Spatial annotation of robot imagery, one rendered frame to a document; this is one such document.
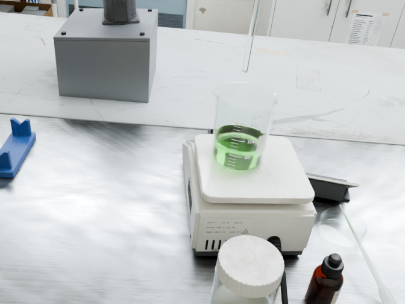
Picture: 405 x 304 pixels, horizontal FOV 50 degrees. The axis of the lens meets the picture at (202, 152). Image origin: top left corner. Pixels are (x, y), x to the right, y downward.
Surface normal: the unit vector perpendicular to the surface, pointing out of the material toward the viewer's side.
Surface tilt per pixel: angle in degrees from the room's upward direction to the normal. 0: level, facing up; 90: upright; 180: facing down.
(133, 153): 0
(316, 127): 0
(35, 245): 0
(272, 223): 90
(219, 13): 90
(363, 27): 90
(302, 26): 90
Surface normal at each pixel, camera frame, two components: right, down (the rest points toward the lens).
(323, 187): -0.18, 0.54
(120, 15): 0.18, 0.56
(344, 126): 0.09, -0.82
